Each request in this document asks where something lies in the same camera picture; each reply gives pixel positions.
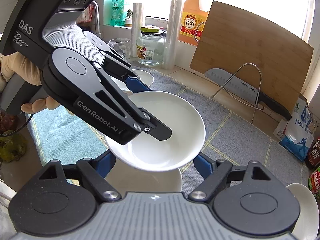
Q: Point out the yellow cooking wine jug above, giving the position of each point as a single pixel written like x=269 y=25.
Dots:
x=192 y=22

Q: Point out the white jacket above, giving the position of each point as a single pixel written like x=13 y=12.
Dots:
x=5 y=205

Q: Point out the jar with green lid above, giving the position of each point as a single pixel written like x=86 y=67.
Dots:
x=315 y=182

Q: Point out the clear glass cup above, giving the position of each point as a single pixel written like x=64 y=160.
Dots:
x=120 y=46

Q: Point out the green dish soap bottle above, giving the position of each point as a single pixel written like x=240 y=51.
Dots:
x=118 y=7

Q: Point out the bag of vegetables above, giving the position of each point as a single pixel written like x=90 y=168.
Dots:
x=12 y=150

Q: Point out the white bowl with pink flowers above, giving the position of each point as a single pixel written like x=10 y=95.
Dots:
x=143 y=77

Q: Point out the grey checked mat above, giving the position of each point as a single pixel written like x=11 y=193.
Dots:
x=237 y=142

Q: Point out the person's left hand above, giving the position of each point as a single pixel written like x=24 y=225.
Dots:
x=15 y=65

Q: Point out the small potted plant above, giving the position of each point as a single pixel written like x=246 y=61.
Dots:
x=128 y=21

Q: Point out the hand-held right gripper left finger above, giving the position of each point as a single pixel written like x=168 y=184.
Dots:
x=107 y=162

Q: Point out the metal faucet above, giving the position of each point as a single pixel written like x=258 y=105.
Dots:
x=96 y=17

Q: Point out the dark vinegar bottle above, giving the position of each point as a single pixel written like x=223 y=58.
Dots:
x=315 y=152

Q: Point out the bamboo cutting board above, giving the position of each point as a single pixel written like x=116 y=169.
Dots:
x=250 y=50

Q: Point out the checked dishcloth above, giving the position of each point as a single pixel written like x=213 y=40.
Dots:
x=86 y=20

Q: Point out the blue and white salt bag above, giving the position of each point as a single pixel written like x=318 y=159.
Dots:
x=297 y=135

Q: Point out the tall plastic wrap roll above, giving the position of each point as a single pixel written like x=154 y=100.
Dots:
x=172 y=30

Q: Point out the clear glass jar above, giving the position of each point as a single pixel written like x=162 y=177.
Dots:
x=150 y=50

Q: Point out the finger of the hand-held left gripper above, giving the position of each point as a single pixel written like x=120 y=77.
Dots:
x=136 y=85
x=155 y=127

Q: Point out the white plate with fruit print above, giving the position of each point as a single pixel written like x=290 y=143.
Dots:
x=145 y=180
x=170 y=142

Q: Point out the teal towel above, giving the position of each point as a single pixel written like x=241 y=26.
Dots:
x=62 y=135

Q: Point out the short plastic wrap roll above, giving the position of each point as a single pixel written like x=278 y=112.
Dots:
x=137 y=30

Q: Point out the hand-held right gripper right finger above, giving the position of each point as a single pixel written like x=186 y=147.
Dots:
x=202 y=163

